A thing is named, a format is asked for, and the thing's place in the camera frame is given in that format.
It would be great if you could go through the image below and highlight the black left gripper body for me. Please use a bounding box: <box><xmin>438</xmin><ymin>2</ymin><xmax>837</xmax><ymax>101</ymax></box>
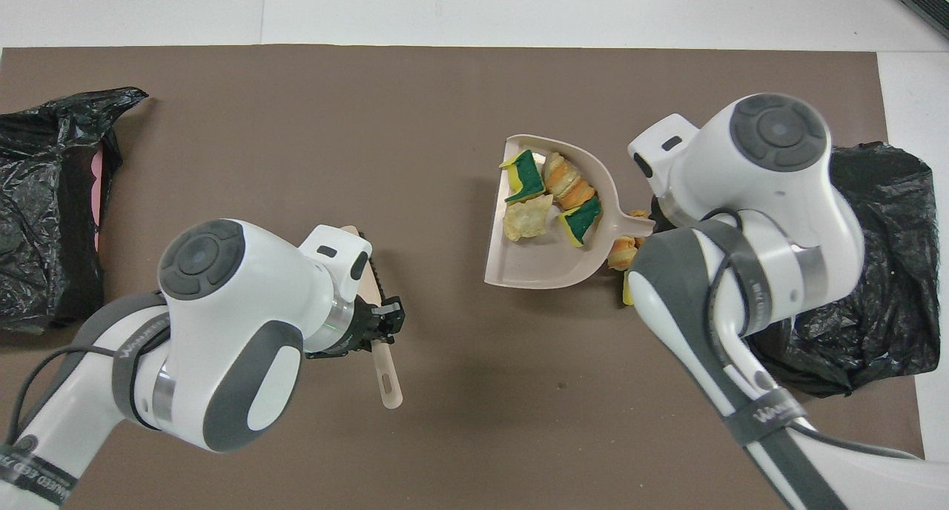
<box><xmin>343</xmin><ymin>305</ymin><xmax>375</xmax><ymax>357</ymax></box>

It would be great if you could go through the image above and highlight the beige hand brush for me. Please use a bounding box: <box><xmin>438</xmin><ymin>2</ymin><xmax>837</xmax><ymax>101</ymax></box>
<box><xmin>337</xmin><ymin>225</ymin><xmax>404</xmax><ymax>411</ymax></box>

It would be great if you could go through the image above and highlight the small striped croissant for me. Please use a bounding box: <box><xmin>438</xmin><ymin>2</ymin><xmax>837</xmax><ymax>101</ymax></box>
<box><xmin>608</xmin><ymin>236</ymin><xmax>644</xmax><ymax>272</ymax></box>

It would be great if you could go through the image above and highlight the large striped croissant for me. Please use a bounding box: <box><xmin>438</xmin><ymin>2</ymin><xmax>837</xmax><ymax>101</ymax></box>
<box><xmin>541</xmin><ymin>152</ymin><xmax>598</xmax><ymax>211</ymax></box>

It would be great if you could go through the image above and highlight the beige plastic dustpan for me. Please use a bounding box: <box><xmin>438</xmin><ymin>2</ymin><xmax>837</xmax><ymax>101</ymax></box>
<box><xmin>484</xmin><ymin>133</ymin><xmax>657</xmax><ymax>290</ymax></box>

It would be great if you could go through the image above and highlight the striped bread loaf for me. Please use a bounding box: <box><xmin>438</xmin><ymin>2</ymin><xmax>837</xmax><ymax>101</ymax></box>
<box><xmin>503</xmin><ymin>193</ymin><xmax>555</xmax><ymax>242</ymax></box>

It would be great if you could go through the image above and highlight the notched yellow green sponge piece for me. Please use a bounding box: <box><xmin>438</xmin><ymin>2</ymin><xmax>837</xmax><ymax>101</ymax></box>
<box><xmin>498</xmin><ymin>149</ymin><xmax>547</xmax><ymax>205</ymax></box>

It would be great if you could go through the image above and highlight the black plastic trash bag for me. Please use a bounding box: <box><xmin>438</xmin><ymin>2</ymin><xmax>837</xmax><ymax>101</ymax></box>
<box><xmin>745</xmin><ymin>142</ymin><xmax>942</xmax><ymax>400</ymax></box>
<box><xmin>0</xmin><ymin>87</ymin><xmax>149</xmax><ymax>337</ymax></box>

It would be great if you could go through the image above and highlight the pink bin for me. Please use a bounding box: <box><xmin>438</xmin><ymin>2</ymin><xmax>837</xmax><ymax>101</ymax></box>
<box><xmin>90</xmin><ymin>145</ymin><xmax>105</xmax><ymax>251</ymax></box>

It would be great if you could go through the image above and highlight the brown paper table mat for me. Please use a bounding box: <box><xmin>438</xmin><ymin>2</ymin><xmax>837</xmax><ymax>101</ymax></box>
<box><xmin>0</xmin><ymin>45</ymin><xmax>931</xmax><ymax>510</ymax></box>

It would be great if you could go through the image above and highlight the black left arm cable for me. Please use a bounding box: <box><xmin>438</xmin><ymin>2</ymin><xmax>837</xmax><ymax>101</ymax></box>
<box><xmin>11</xmin><ymin>343</ymin><xmax>160</xmax><ymax>437</ymax></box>

